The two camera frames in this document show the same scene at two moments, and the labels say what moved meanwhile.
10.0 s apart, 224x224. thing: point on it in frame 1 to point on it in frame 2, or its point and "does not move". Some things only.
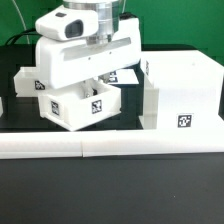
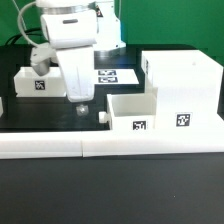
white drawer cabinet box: x=181 y=91 does not move
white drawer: x=70 y=107 to x=131 y=111
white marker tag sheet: x=123 y=76 does not move
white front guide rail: x=38 y=145 does not move
